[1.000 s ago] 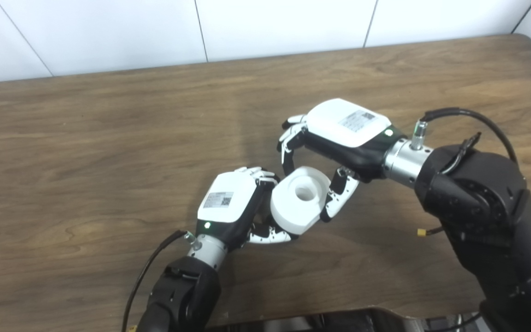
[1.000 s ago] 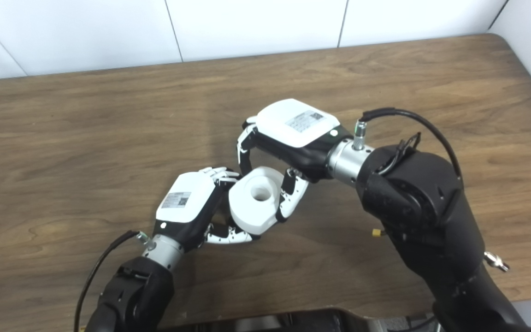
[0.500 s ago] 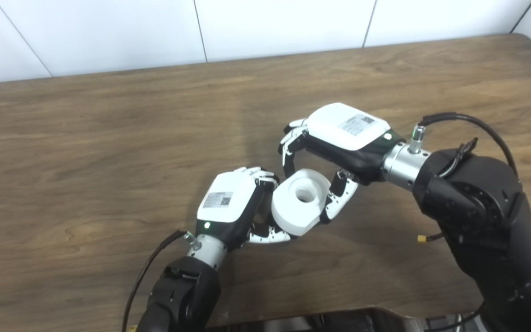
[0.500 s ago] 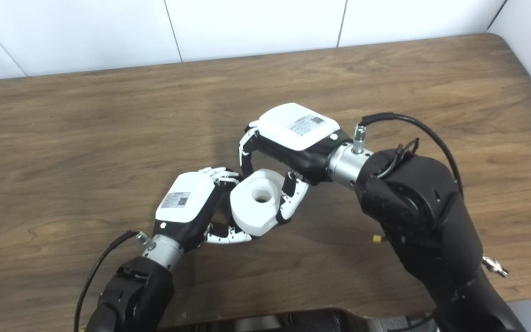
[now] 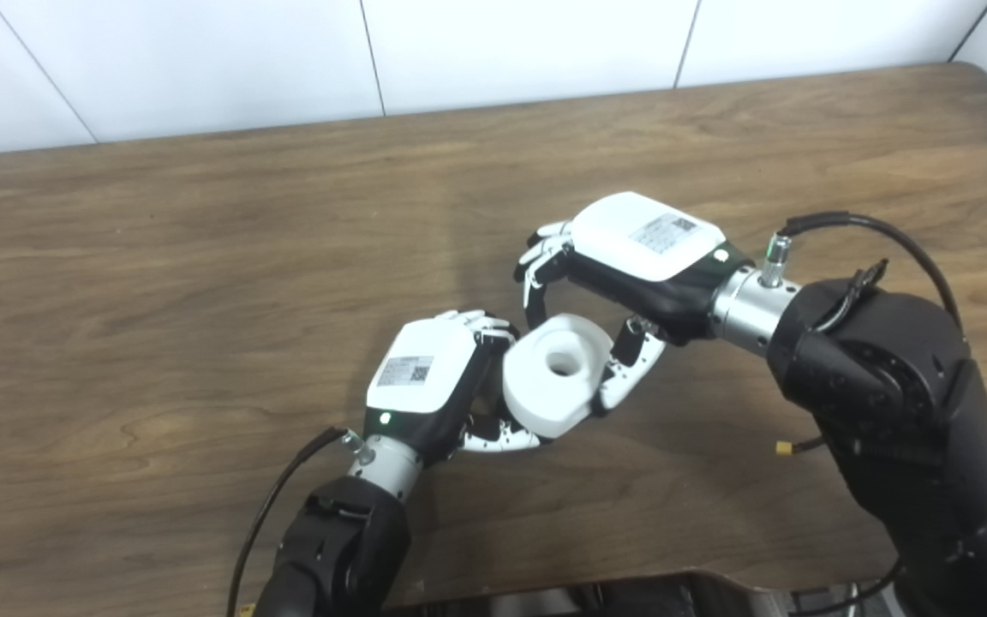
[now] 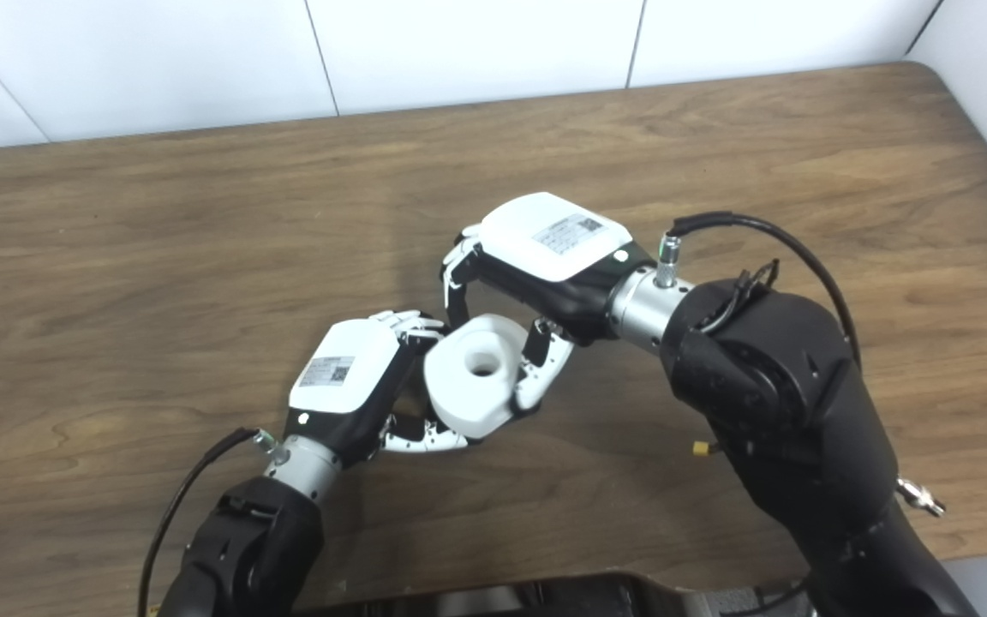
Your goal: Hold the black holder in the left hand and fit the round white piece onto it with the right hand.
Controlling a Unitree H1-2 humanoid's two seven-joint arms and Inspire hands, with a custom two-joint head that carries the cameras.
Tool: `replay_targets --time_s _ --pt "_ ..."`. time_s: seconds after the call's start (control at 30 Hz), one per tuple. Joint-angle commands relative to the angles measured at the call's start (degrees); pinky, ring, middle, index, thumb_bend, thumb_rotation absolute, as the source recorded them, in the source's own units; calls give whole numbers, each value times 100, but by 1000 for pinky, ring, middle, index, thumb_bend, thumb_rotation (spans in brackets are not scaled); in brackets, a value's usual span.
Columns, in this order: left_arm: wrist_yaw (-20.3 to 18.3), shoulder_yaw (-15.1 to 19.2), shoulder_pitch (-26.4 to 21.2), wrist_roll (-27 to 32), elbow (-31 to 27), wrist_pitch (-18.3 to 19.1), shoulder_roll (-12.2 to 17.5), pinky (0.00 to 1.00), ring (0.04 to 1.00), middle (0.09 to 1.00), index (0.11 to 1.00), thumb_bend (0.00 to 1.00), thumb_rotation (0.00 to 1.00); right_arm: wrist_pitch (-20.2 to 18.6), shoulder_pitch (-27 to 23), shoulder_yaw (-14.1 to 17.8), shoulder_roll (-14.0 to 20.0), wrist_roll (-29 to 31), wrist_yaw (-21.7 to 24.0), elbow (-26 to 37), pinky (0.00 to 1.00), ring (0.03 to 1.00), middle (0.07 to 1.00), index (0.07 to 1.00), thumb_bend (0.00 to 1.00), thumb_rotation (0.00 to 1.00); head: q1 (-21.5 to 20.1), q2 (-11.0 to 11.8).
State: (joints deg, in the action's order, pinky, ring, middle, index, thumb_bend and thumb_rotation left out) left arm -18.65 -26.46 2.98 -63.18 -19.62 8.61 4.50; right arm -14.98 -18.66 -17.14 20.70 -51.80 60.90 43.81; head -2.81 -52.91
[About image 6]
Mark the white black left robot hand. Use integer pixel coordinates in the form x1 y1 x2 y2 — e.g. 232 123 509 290
284 310 469 468

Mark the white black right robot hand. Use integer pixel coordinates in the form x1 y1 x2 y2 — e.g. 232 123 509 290
440 192 657 421

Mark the black robot torso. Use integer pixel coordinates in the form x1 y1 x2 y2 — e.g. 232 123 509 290
296 572 811 617

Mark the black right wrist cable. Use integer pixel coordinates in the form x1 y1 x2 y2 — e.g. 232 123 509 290
656 212 863 369

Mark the round white piece with holes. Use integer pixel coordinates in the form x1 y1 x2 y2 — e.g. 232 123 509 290
423 314 527 440

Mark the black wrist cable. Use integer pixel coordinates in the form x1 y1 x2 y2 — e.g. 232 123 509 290
656 212 863 369
138 427 276 617

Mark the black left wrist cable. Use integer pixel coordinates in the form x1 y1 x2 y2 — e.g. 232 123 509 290
138 427 276 617

